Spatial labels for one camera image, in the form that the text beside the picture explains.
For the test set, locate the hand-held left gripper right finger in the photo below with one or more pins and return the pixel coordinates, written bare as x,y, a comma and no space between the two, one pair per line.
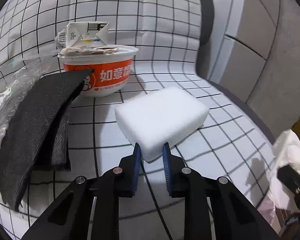
166,165

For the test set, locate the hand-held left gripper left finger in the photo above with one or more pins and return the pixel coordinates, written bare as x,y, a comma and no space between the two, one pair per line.
137,165

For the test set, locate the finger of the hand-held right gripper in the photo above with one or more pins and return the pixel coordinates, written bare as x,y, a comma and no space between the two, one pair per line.
292,176

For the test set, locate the white plastic bag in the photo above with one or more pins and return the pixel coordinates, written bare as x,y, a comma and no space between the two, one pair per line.
290,145

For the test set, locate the white sponge block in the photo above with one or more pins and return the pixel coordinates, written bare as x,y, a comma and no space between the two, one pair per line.
160,115

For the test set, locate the white instant noodle bowl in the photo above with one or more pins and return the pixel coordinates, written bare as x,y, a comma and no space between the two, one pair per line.
110,62

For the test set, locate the pink plastic bag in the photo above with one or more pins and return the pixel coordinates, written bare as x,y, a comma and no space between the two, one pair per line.
270,212

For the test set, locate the white grid-pattern cloth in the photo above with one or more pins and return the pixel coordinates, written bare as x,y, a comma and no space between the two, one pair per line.
165,55

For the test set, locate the black mesh cloth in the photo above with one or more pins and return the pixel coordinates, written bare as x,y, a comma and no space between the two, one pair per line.
35,110

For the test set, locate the torn paper bowl lid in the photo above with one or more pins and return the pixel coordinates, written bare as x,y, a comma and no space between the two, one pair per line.
90,51

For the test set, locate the folded white drink carton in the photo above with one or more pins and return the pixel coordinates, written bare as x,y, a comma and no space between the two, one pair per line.
77,33

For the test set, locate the clear plastic bag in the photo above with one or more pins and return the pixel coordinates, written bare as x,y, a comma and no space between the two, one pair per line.
5,92

